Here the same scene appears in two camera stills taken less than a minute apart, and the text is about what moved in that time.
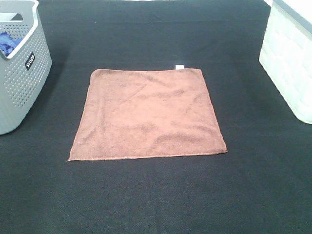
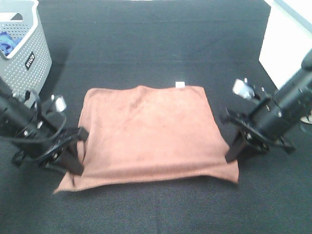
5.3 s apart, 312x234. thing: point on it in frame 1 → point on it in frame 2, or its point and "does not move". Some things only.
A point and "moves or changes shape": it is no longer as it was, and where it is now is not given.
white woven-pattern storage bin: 286,54 does not move
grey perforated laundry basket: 24,71 does not move
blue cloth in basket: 7,43 does not move
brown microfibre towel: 144,113 moves or changes shape
